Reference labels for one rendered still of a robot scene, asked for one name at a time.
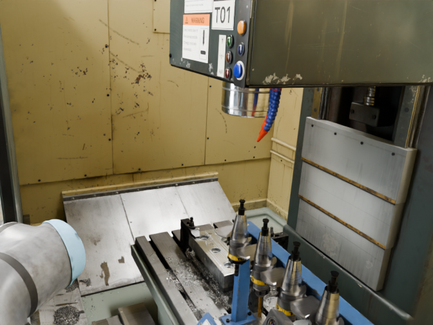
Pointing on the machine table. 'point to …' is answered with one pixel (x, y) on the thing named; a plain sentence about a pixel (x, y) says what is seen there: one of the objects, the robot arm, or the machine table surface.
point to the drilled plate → (216, 260)
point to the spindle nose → (244, 101)
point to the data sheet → (198, 6)
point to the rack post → (240, 299)
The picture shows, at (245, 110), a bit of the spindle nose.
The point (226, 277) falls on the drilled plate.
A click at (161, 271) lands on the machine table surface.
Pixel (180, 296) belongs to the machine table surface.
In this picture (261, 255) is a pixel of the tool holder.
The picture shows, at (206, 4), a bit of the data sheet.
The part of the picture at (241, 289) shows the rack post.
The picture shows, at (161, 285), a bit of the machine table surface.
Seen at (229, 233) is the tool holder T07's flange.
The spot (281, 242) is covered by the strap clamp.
